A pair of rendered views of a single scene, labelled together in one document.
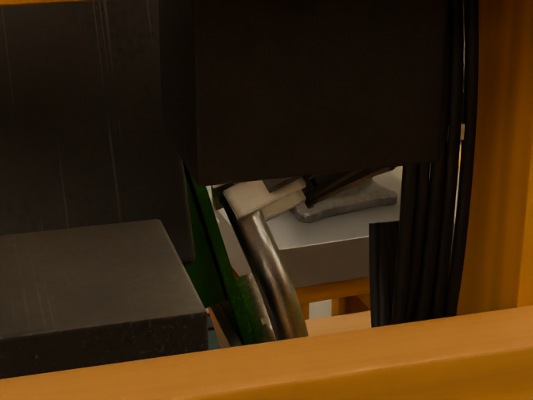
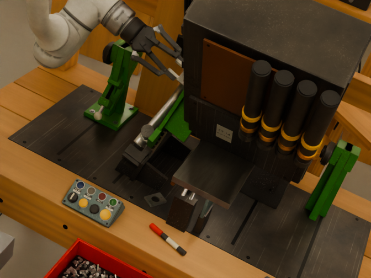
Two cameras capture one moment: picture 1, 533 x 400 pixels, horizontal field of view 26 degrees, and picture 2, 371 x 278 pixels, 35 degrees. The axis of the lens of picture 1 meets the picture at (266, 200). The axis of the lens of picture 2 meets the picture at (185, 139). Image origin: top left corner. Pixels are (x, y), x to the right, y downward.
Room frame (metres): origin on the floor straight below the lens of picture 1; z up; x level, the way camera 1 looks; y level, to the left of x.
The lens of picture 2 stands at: (2.21, 0.79, 2.06)
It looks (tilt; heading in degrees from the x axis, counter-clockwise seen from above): 36 degrees down; 210
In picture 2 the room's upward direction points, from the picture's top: 17 degrees clockwise
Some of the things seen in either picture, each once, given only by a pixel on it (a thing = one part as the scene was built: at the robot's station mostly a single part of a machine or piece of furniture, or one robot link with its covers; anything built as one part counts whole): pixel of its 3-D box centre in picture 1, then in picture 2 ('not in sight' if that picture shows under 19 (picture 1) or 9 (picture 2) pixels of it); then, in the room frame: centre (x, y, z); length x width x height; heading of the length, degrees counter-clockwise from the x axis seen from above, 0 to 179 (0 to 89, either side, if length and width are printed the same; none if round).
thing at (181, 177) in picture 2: not in sight; (226, 156); (1.02, 0.25, 1.11); 0.39 x 0.16 x 0.03; 16
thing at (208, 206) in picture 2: not in sight; (207, 207); (1.07, 0.27, 0.97); 0.10 x 0.02 x 0.14; 16
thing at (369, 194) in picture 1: (313, 180); not in sight; (1.75, -0.08, 0.95); 0.22 x 0.18 x 0.06; 119
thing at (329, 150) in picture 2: not in sight; (326, 153); (0.74, 0.42, 1.12); 0.08 x 0.03 x 0.08; 16
